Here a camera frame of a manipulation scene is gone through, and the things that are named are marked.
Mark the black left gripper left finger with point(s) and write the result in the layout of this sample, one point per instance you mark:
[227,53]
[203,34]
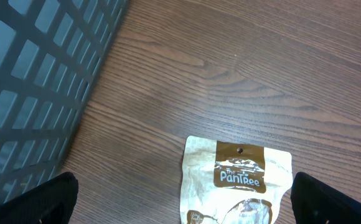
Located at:
[51,203]

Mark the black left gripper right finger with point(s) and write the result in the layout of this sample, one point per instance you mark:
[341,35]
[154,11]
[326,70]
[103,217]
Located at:
[316,202]

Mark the beige nut snack pouch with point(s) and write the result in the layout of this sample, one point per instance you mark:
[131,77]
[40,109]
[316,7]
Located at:
[224,182]

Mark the grey plastic mesh basket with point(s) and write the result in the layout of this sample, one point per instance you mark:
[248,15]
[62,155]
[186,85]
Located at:
[51,56]

